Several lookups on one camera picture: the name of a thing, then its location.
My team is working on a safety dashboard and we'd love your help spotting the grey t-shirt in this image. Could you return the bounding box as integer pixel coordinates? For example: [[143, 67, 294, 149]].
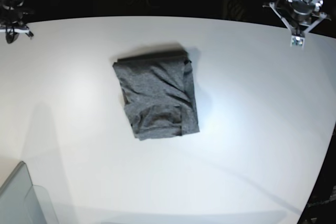
[[112, 48, 200, 141]]

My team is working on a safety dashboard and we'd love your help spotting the translucent grey tray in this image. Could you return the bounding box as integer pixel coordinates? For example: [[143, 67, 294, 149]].
[[1, 161, 59, 224]]

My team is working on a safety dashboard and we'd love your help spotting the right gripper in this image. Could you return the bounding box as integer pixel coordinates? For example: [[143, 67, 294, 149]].
[[1, 20, 34, 44]]

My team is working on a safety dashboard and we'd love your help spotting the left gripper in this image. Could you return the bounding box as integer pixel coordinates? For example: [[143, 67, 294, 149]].
[[263, 0, 331, 37]]

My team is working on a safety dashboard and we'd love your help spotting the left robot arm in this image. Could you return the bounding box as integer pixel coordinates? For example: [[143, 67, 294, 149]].
[[264, 0, 331, 40]]

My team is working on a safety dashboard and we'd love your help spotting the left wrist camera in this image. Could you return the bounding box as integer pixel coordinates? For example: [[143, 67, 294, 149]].
[[290, 35, 305, 49]]

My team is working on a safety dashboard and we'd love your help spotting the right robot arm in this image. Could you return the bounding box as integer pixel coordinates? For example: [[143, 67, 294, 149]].
[[1, 0, 34, 44]]

